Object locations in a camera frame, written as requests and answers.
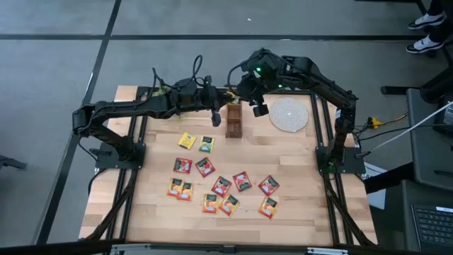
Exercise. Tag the yellow green lemon tea bag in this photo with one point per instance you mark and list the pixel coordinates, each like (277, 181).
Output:
(206, 144)
(231, 95)
(187, 140)

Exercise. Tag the black stand foot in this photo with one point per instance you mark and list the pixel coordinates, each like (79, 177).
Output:
(10, 162)

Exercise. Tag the person's leg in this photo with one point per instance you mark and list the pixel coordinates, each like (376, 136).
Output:
(444, 33)

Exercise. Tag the silver mounting bracket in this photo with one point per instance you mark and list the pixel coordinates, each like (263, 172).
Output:
(327, 251)
(131, 248)

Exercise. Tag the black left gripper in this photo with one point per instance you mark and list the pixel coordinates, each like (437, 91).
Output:
(210, 97)

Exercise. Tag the black laptop keyboard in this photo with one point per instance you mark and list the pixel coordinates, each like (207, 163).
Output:
(433, 226)

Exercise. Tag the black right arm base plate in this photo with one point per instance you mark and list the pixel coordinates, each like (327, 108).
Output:
(354, 164)

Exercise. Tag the red strawberry tea bag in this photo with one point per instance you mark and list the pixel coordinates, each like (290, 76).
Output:
(268, 185)
(205, 166)
(182, 165)
(242, 181)
(221, 186)

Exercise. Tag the brown wooden tea organizer box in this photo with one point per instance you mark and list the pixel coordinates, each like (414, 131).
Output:
(234, 122)

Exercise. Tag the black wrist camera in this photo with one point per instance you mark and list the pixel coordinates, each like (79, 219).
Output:
(263, 67)
(185, 88)

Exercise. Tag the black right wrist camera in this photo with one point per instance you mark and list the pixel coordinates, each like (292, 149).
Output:
(263, 67)

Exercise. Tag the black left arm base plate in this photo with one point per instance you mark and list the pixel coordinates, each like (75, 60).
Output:
(106, 159)

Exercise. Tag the person's foot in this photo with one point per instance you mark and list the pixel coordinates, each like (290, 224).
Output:
(424, 45)
(424, 22)

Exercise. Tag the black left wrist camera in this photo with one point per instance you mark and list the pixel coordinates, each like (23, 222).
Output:
(185, 88)

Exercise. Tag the white paper sheet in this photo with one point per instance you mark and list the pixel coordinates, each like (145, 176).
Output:
(377, 198)

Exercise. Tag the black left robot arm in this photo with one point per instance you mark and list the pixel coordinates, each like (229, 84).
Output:
(124, 110)

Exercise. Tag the black desktop device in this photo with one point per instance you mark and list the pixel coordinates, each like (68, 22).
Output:
(446, 117)

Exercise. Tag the dark grey side desk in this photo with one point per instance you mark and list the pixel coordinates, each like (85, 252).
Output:
(407, 212)

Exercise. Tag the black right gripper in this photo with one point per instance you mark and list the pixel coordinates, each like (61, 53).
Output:
(255, 92)

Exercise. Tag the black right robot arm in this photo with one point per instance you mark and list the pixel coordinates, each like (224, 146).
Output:
(325, 83)

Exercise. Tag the black chair base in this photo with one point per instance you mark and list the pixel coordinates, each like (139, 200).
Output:
(424, 86)

